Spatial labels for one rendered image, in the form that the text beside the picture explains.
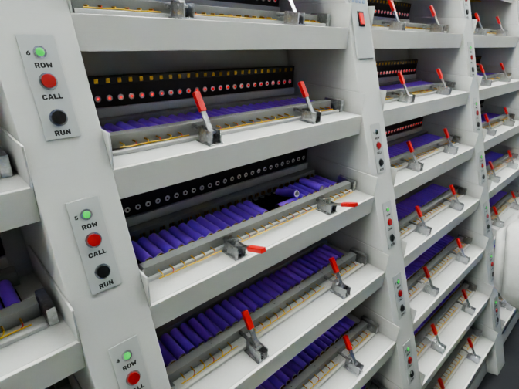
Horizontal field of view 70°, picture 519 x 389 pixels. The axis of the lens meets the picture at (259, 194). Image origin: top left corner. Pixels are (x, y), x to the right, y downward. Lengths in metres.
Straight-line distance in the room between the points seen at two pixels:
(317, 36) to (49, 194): 0.60
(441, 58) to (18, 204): 1.43
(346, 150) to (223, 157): 0.43
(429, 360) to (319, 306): 0.59
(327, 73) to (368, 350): 0.71
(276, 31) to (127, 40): 0.30
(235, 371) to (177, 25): 0.58
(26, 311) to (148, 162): 0.25
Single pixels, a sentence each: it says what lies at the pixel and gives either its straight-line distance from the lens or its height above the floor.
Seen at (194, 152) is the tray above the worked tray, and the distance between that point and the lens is 0.59.
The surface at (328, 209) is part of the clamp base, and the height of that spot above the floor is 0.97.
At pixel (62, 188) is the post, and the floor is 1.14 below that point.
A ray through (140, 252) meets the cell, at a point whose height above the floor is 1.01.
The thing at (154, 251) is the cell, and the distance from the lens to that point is 0.65.
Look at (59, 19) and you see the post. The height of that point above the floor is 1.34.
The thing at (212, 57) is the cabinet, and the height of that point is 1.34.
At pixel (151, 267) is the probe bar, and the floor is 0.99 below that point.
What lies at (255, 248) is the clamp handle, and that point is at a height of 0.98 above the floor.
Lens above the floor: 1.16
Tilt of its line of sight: 10 degrees down
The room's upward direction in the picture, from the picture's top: 11 degrees counter-clockwise
